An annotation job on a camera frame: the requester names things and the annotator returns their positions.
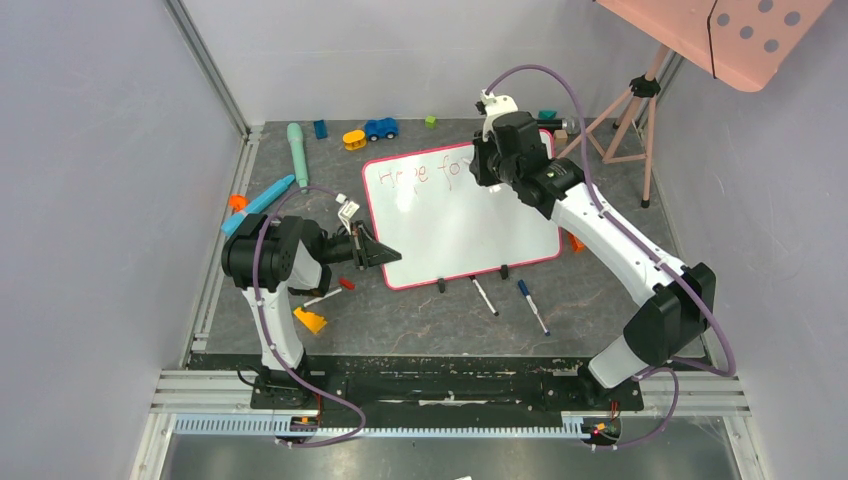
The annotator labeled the pink framed whiteboard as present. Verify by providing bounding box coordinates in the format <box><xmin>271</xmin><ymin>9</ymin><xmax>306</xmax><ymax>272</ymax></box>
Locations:
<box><xmin>361</xmin><ymin>143</ymin><xmax>563</xmax><ymax>290</ymax></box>

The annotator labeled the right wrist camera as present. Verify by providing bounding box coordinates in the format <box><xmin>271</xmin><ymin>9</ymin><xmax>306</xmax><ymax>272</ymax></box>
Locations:
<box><xmin>475</xmin><ymin>90</ymin><xmax>518</xmax><ymax>141</ymax></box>

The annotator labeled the black cylinder tube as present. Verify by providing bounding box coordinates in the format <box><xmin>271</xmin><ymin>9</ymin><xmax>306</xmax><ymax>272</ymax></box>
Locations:
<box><xmin>536</xmin><ymin>118</ymin><xmax>566</xmax><ymax>132</ymax></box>

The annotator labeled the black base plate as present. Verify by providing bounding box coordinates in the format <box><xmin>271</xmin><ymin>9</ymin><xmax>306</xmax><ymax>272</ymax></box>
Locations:
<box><xmin>250</xmin><ymin>355</ymin><xmax>644</xmax><ymax>428</ymax></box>

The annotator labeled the pink perforated panel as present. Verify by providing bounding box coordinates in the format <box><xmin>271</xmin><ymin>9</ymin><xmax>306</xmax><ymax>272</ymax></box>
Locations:
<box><xmin>598</xmin><ymin>0</ymin><xmax>832</xmax><ymax>93</ymax></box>

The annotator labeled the yellow toy ring block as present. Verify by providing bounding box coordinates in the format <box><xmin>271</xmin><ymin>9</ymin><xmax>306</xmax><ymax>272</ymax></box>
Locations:
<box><xmin>342</xmin><ymin>129</ymin><xmax>368</xmax><ymax>151</ymax></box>

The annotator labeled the blue whiteboard marker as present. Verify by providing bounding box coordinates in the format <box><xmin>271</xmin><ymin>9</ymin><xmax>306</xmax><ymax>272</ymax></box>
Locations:
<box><xmin>517</xmin><ymin>279</ymin><xmax>551</xmax><ymax>336</ymax></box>

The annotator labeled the large blue toy crayon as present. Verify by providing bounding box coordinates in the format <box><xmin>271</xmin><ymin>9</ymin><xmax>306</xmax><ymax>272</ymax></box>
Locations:
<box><xmin>220</xmin><ymin>174</ymin><xmax>295</xmax><ymax>236</ymax></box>

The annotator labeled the yellow orange plastic block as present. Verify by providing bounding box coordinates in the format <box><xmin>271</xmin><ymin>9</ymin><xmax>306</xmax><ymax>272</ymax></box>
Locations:
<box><xmin>293</xmin><ymin>307</ymin><xmax>327</xmax><ymax>335</ymax></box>

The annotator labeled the white slotted cable duct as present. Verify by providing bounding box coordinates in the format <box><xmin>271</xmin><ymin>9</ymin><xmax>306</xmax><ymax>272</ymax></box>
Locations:
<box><xmin>172</xmin><ymin>413</ymin><xmax>590</xmax><ymax>440</ymax></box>

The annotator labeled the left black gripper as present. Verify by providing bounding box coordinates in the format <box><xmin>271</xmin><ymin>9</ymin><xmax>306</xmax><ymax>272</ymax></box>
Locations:
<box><xmin>318</xmin><ymin>221</ymin><xmax>401</xmax><ymax>270</ymax></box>

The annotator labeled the orange semicircle toy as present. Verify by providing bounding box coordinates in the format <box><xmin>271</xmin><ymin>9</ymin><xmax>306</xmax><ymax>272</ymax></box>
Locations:
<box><xmin>568</xmin><ymin>233</ymin><xmax>586</xmax><ymax>253</ymax></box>

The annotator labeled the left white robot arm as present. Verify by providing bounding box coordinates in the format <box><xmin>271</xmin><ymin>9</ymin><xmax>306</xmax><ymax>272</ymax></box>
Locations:
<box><xmin>221</xmin><ymin>214</ymin><xmax>402</xmax><ymax>408</ymax></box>

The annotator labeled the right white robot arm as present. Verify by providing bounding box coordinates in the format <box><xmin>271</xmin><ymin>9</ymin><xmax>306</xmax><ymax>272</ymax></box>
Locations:
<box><xmin>470</xmin><ymin>111</ymin><xmax>716</xmax><ymax>408</ymax></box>

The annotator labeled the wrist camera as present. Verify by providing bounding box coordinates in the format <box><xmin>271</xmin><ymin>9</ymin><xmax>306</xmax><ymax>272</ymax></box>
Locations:
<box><xmin>475</xmin><ymin>90</ymin><xmax>518</xmax><ymax>141</ymax></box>
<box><xmin>335</xmin><ymin>193</ymin><xmax>360</xmax><ymax>234</ymax></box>

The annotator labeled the large mint toy crayon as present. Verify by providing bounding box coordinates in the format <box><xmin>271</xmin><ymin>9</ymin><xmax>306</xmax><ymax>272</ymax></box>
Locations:
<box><xmin>286</xmin><ymin>122</ymin><xmax>309</xmax><ymax>188</ymax></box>

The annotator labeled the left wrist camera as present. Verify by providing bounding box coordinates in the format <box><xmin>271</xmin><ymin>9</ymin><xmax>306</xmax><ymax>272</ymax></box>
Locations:
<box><xmin>335</xmin><ymin>193</ymin><xmax>360</xmax><ymax>234</ymax></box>

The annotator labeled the small orange toy piece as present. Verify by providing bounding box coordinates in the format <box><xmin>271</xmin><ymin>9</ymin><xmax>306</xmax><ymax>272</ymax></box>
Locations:
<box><xmin>228</xmin><ymin>194</ymin><xmax>249</xmax><ymax>213</ymax></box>

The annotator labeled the red marker cap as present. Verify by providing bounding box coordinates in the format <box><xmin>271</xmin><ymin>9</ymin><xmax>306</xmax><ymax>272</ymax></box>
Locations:
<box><xmin>339</xmin><ymin>277</ymin><xmax>356</xmax><ymax>290</ymax></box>

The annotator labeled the blue toy car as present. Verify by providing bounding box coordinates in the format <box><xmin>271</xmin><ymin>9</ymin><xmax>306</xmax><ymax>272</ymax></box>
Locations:
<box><xmin>364</xmin><ymin>117</ymin><xmax>399</xmax><ymax>142</ymax></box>

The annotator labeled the dark blue small block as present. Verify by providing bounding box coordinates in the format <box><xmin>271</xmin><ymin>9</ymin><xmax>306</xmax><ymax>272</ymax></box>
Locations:
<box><xmin>313</xmin><ymin>120</ymin><xmax>329</xmax><ymax>140</ymax></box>

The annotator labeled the green whiteboard marker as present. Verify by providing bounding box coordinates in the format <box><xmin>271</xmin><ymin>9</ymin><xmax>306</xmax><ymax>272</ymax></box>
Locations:
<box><xmin>301</xmin><ymin>287</ymin><xmax>345</xmax><ymax>310</ymax></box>

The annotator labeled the black whiteboard marker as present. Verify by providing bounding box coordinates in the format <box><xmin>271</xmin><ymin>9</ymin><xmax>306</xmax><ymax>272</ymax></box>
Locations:
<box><xmin>469</xmin><ymin>275</ymin><xmax>500</xmax><ymax>317</ymax></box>

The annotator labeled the wooden small block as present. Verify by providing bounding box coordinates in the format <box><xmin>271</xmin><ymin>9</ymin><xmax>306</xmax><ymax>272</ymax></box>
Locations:
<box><xmin>553</xmin><ymin>130</ymin><xmax>570</xmax><ymax>148</ymax></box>

